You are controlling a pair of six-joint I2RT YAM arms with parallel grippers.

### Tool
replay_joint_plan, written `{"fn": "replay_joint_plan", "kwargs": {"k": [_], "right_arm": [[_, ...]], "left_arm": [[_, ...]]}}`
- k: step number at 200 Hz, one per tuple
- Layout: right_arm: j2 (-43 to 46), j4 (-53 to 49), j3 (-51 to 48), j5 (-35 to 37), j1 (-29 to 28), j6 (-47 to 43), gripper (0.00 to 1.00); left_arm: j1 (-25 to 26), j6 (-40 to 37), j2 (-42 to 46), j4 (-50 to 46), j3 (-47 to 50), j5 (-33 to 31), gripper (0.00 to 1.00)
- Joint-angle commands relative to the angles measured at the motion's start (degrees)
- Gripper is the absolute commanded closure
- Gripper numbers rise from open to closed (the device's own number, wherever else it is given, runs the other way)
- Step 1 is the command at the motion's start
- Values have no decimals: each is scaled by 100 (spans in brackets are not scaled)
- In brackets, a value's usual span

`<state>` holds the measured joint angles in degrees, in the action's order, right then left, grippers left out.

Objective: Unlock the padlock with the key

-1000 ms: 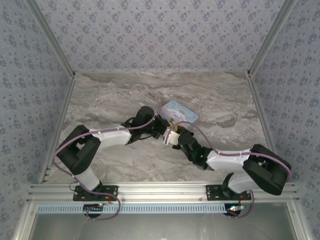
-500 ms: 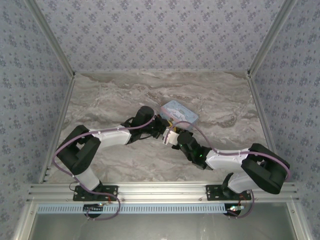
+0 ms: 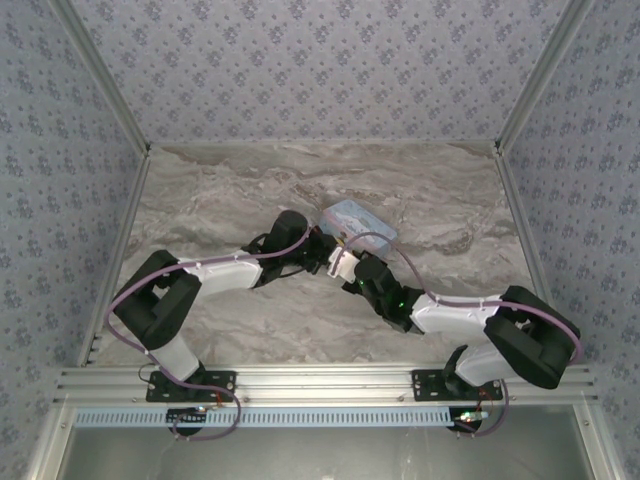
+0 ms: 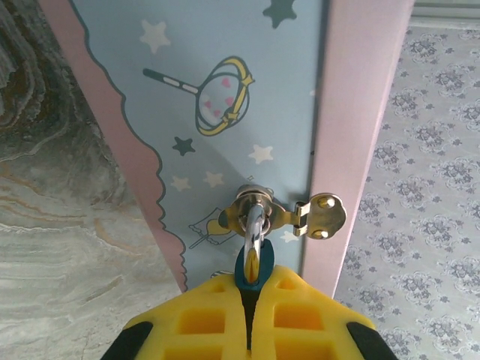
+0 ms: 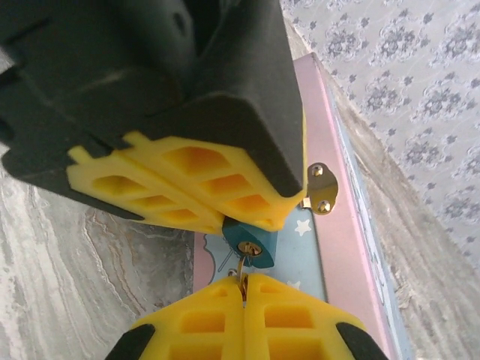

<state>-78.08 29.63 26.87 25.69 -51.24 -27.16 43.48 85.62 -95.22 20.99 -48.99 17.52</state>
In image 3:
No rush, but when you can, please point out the right small circuit board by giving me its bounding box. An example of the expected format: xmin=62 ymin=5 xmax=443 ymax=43
xmin=451 ymin=408 xmax=491 ymax=433

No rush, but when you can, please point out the small circuit board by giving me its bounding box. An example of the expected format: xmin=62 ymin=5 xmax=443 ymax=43
xmin=451 ymin=408 xmax=491 ymax=433
xmin=166 ymin=406 xmax=211 ymax=429

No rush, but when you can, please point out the left small circuit board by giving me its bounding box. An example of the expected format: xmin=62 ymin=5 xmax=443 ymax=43
xmin=166 ymin=406 xmax=211 ymax=429

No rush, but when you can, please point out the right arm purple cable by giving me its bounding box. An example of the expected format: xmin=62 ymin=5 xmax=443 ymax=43
xmin=335 ymin=231 xmax=583 ymax=367

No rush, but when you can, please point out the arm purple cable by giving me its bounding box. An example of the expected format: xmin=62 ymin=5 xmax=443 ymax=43
xmin=104 ymin=224 xmax=326 ymax=389
xmin=335 ymin=231 xmax=583 ymax=367

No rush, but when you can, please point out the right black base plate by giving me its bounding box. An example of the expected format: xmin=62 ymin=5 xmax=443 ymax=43
xmin=410 ymin=368 xmax=504 ymax=402

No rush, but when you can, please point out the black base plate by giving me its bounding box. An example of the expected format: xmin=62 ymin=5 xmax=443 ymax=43
xmin=145 ymin=370 xmax=238 ymax=403
xmin=410 ymin=368 xmax=504 ymax=402

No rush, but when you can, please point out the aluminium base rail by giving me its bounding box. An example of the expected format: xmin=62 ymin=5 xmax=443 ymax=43
xmin=51 ymin=364 xmax=599 ymax=404

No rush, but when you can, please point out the light blue slotted cable duct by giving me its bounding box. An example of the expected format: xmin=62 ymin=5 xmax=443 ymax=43
xmin=73 ymin=405 xmax=569 ymax=430

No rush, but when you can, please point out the aluminium side rail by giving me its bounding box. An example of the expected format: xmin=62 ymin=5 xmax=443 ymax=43
xmin=77 ymin=148 xmax=152 ymax=370
xmin=493 ymin=143 xmax=555 ymax=306

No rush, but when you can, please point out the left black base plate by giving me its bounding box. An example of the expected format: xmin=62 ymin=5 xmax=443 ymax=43
xmin=145 ymin=370 xmax=238 ymax=403

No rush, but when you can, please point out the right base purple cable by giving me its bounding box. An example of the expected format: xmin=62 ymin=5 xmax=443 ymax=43
xmin=467 ymin=382 xmax=512 ymax=439

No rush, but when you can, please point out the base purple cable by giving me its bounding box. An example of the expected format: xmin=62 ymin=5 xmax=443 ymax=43
xmin=149 ymin=384 xmax=242 ymax=442
xmin=467 ymin=382 xmax=512 ymax=439

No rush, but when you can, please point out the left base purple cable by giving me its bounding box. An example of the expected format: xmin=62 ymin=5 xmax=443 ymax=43
xmin=149 ymin=384 xmax=242 ymax=442

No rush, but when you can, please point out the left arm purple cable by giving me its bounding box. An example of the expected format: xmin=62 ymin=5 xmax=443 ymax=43
xmin=104 ymin=224 xmax=326 ymax=389

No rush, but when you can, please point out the aluminium frame post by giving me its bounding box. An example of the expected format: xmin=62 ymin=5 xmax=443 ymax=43
xmin=493 ymin=0 xmax=599 ymax=154
xmin=49 ymin=0 xmax=153 ymax=158

